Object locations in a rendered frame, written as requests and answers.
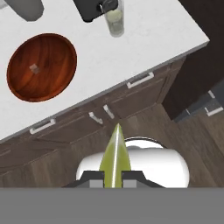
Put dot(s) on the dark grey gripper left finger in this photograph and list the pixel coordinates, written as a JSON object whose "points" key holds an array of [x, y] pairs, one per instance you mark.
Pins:
{"points": [[93, 177]]}

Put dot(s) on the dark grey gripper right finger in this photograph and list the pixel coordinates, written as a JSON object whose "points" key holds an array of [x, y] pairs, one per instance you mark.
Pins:
{"points": [[132, 177]]}

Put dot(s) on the yellow-green lemon wedge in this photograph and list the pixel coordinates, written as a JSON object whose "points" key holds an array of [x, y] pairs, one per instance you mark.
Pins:
{"points": [[115, 157]]}

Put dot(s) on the brown wooden bowl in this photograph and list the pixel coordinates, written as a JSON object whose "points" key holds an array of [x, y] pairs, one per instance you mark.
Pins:
{"points": [[43, 68]]}

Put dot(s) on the small ice cube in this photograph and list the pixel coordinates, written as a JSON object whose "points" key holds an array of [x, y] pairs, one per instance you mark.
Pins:
{"points": [[34, 68]]}

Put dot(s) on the glass of lemonade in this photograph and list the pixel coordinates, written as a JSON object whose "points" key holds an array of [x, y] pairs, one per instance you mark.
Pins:
{"points": [[115, 20]]}

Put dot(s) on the white round object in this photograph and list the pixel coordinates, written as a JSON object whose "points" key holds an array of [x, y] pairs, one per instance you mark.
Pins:
{"points": [[163, 166]]}

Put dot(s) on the brown wooden cupboard door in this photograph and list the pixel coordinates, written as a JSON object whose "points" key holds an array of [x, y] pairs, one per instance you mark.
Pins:
{"points": [[137, 100], [52, 148]]}

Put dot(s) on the brown wooden drawer front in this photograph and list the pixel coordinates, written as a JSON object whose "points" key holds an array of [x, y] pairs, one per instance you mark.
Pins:
{"points": [[67, 124], [159, 76]]}

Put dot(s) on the dark grey cabinet unit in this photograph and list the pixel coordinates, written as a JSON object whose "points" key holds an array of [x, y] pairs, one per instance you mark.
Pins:
{"points": [[201, 106]]}

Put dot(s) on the dark brown tall cabinet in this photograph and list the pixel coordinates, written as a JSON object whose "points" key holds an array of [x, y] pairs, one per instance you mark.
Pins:
{"points": [[201, 67]]}

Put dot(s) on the grey rounded object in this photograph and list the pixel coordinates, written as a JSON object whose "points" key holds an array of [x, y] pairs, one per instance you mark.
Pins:
{"points": [[26, 8]]}

